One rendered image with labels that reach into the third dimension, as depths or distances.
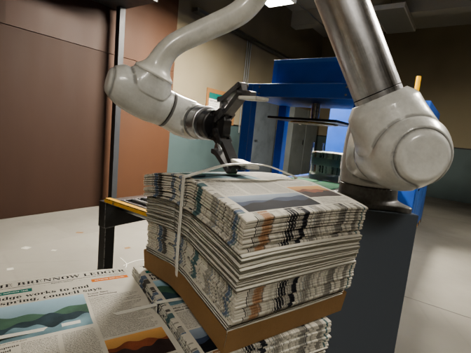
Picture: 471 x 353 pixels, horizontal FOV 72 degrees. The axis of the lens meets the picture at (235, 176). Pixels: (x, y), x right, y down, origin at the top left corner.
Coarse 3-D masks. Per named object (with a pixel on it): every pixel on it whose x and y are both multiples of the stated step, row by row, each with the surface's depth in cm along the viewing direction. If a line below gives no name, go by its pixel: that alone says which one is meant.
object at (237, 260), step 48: (240, 192) 55; (288, 192) 60; (336, 192) 66; (192, 240) 57; (240, 240) 45; (288, 240) 51; (336, 240) 57; (240, 288) 47; (288, 288) 53; (336, 288) 61
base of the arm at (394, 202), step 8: (344, 184) 91; (352, 184) 88; (344, 192) 90; (352, 192) 88; (360, 192) 87; (368, 192) 86; (376, 192) 85; (384, 192) 85; (392, 192) 86; (360, 200) 86; (368, 200) 86; (376, 200) 85; (384, 200) 85; (392, 200) 87; (368, 208) 85; (376, 208) 85; (384, 208) 85; (392, 208) 85; (400, 208) 85; (408, 208) 84
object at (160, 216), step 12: (144, 180) 75; (156, 180) 69; (168, 180) 65; (156, 192) 70; (168, 192) 66; (156, 204) 70; (168, 204) 66; (156, 216) 70; (168, 216) 66; (156, 228) 72; (168, 228) 66; (156, 240) 72; (168, 240) 66; (156, 252) 71; (168, 252) 66
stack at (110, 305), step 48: (0, 288) 62; (48, 288) 64; (96, 288) 66; (144, 288) 70; (0, 336) 49; (48, 336) 50; (96, 336) 51; (144, 336) 52; (192, 336) 53; (288, 336) 57
